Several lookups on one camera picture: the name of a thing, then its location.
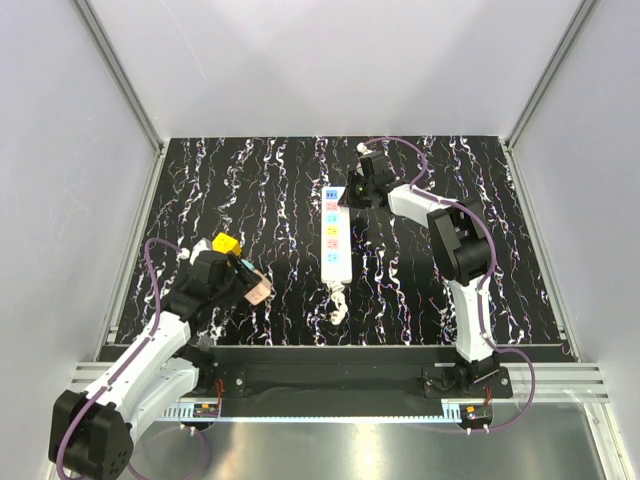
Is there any pink cube plug adapter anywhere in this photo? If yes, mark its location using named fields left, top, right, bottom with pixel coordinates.
left=245, top=271, right=272, bottom=306

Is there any yellow cube plug adapter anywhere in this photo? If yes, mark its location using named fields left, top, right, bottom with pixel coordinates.
left=212, top=232, right=243, bottom=258

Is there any teal round plug adapter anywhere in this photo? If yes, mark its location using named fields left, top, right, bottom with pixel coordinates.
left=241, top=258, right=256, bottom=271

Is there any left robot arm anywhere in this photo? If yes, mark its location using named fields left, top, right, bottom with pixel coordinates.
left=48, top=250, right=269, bottom=479

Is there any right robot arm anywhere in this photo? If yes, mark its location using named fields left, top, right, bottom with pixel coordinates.
left=338, top=149, right=500, bottom=397

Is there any white power strip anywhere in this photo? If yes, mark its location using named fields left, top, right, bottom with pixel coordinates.
left=320, top=186, right=352, bottom=284

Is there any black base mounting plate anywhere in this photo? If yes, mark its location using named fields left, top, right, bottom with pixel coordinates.
left=196, top=346, right=525, bottom=421

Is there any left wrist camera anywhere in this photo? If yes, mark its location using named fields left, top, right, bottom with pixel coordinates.
left=178, top=238, right=212, bottom=265

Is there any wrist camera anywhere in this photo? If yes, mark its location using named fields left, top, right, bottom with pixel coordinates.
left=356, top=142, right=374, bottom=158
left=178, top=238, right=212, bottom=265

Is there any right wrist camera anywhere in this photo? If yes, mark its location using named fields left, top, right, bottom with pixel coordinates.
left=356, top=142, right=374, bottom=158

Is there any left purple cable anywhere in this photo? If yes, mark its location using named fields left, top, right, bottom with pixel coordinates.
left=52, top=238, right=211, bottom=479

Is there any purple cable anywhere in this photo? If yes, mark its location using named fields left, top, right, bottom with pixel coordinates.
left=362, top=136, right=536, bottom=434
left=52, top=238, right=211, bottom=479

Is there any white coiled power cord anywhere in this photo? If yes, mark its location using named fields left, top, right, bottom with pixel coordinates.
left=327, top=280, right=349, bottom=327

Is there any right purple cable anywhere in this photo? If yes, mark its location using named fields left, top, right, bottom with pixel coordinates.
left=362, top=136, right=536, bottom=434

